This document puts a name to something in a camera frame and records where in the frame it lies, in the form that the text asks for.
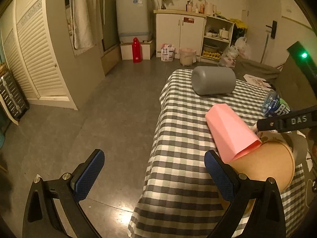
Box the brown kraft paper cup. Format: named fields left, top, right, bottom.
left=228, top=140, right=295, bottom=192

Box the pink faceted cup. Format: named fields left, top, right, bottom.
left=205, top=104, right=262, bottom=163

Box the grey plastic cup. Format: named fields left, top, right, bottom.
left=191, top=66, right=236, bottom=96

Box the blue green drink bottle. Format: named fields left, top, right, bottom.
left=261, top=90, right=291, bottom=117

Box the grey-green sofa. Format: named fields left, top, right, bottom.
left=234, top=57, right=316, bottom=111

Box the grey white checkered tablecloth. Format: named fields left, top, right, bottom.
left=127, top=68, right=310, bottom=238

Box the white plastic shopping bag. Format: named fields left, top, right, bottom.
left=218, top=36, right=251, bottom=68

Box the black metal storage case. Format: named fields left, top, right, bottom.
left=1, top=70, right=29, bottom=125

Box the yellow cloth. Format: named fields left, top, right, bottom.
left=229, top=18, right=248, bottom=30

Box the yellow egg tray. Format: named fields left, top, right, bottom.
left=202, top=50, right=221, bottom=60

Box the white open shelf unit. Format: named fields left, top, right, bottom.
left=201, top=15, right=234, bottom=63

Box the small pink-lined trash bin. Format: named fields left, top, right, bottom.
left=179, top=48, right=196, bottom=66

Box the white louvered wardrobe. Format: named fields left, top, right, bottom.
left=1, top=0, right=105, bottom=110

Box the white sink cabinet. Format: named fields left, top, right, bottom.
left=154, top=9, right=206, bottom=61

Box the white platform box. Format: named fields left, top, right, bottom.
left=120, top=39, right=155, bottom=60

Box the white packaged goods bag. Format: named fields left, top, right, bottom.
left=161, top=44, right=175, bottom=62

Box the red thermos bottle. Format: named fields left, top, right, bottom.
left=132, top=37, right=142, bottom=63

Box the hanging white towel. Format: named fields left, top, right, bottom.
left=69, top=0, right=103, bottom=53

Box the white washing machine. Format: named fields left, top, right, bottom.
left=116, top=0, right=154, bottom=43

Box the black door handle lock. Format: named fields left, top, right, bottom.
left=266, top=20, right=277, bottom=39

